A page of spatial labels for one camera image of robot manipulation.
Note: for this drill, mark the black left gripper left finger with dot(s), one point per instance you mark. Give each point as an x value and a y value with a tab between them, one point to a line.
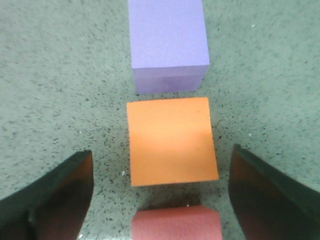
54	206

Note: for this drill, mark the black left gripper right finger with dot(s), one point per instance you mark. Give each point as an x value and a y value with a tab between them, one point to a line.
268	204

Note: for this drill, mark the purple foam cube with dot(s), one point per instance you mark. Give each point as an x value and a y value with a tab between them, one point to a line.
169	47

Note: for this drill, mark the pink foam cube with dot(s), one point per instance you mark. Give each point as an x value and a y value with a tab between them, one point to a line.
177	223

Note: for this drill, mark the orange foam cube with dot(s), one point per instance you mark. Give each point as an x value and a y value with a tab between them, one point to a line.
171	141

